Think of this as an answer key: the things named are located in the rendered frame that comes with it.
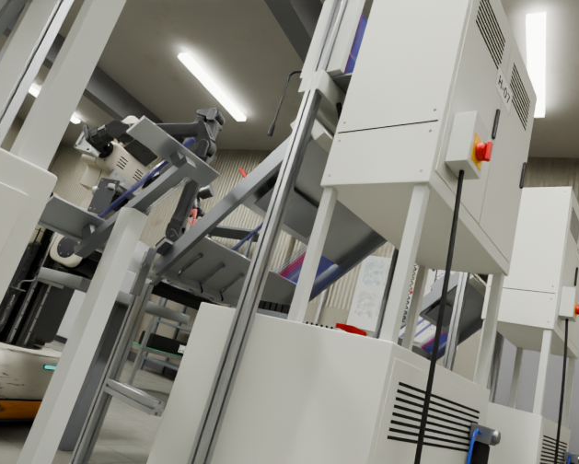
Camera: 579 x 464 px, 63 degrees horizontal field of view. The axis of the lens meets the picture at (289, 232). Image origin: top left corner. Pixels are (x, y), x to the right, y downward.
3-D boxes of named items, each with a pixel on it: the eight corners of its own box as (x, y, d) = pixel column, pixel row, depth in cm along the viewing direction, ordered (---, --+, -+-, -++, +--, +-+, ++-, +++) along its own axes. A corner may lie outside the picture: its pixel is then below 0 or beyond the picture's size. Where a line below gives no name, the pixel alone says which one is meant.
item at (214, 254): (161, 269, 165) (159, 262, 167) (277, 318, 211) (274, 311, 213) (198, 236, 159) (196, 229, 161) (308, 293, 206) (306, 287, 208)
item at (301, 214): (237, 206, 152) (233, 196, 156) (342, 272, 199) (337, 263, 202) (313, 138, 143) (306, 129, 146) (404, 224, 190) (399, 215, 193)
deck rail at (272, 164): (156, 275, 162) (153, 261, 166) (160, 277, 163) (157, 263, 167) (309, 134, 142) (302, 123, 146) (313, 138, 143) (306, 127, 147)
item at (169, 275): (159, 277, 163) (156, 261, 168) (276, 323, 210) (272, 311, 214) (162, 274, 163) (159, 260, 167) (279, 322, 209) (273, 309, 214)
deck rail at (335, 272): (277, 323, 210) (272, 312, 214) (280, 325, 211) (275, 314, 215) (405, 224, 189) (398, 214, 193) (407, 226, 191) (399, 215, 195)
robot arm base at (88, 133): (100, 140, 208) (82, 125, 197) (116, 132, 207) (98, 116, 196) (103, 155, 204) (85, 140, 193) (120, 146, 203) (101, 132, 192)
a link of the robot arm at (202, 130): (218, 123, 198) (211, 117, 188) (217, 156, 198) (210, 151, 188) (119, 124, 205) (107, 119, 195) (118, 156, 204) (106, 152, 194)
